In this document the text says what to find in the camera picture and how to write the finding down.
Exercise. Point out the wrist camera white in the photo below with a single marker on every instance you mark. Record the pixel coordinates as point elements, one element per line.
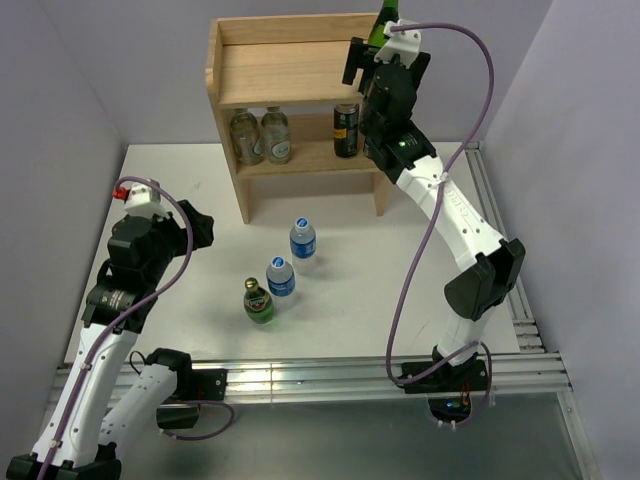
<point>140,200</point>
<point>403,43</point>

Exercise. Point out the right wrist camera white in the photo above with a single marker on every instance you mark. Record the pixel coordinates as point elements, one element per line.
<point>403,43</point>

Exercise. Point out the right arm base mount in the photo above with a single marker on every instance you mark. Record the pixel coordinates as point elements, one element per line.
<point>455,395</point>

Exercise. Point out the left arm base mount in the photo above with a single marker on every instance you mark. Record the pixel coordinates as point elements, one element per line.
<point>204,384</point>

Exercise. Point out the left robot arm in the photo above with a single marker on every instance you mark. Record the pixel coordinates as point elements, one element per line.
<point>85,438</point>

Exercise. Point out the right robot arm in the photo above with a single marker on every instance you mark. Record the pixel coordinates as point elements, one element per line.
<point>489,264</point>

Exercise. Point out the water bottle blue label front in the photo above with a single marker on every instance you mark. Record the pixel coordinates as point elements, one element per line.
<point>280,277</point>

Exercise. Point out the water bottle blue label rear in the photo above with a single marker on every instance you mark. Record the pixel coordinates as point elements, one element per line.
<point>303,246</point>

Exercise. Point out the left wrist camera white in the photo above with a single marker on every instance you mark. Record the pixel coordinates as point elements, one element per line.
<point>140,200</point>

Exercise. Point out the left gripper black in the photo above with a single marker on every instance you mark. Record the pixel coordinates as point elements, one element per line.
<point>201,228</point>

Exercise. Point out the clear glass bottle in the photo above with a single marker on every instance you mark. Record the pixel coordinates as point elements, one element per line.
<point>276,136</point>
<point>246,137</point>

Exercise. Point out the dark beverage can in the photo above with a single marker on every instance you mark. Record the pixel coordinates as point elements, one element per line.
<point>345,130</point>

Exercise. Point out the aluminium front rail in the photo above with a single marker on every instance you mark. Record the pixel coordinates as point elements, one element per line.
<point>366,379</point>

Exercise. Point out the clear glass bottle left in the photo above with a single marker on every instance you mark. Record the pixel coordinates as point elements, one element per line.
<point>246,137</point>

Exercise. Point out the green glass bottle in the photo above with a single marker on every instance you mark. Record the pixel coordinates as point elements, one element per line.
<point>257,301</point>
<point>389,12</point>

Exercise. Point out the wooden two-tier shelf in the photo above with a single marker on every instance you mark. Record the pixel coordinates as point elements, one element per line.
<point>287,61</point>

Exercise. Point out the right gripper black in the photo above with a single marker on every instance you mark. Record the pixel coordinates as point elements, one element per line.
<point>361,56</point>

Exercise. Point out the water bottle blue label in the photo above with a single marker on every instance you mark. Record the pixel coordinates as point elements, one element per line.
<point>280,277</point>
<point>303,246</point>

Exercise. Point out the green glass bottle front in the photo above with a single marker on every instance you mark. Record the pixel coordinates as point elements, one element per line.
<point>257,301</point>

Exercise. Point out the clear glass bottle right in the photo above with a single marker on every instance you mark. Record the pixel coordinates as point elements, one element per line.
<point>276,136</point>

